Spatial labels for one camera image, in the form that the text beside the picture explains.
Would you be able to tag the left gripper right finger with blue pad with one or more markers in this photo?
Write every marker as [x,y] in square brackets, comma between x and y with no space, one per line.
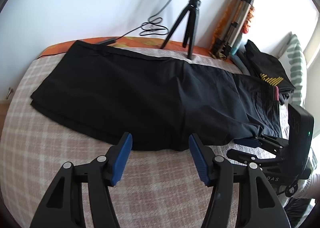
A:
[258,204]

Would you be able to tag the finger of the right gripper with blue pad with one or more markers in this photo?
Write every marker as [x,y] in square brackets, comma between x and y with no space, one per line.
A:
[245,158]
[268,143]

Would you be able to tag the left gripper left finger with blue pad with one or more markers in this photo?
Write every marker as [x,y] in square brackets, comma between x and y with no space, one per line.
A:
[62,206]

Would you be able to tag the black pants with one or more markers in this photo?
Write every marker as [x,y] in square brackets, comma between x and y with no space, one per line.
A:
[104,91]

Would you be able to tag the person right hand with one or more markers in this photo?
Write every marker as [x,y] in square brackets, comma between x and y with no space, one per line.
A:
[308,189]

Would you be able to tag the black folded shirt yellow stripes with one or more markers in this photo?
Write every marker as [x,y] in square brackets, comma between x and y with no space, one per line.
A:
[268,68]

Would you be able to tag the grey folded clothes stack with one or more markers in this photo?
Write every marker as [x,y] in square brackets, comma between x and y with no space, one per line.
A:
[242,64]

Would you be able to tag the plaid beige bed blanket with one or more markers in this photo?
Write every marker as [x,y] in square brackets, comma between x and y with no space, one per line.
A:
[157,188]

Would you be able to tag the green white patterned pillow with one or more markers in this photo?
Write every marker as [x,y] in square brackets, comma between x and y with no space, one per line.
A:
[293,61]

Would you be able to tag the orange floral bed sheet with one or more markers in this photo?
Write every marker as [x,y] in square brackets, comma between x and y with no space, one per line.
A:
[142,43]

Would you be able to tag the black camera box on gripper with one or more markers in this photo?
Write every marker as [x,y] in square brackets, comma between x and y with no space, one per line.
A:
[301,124]

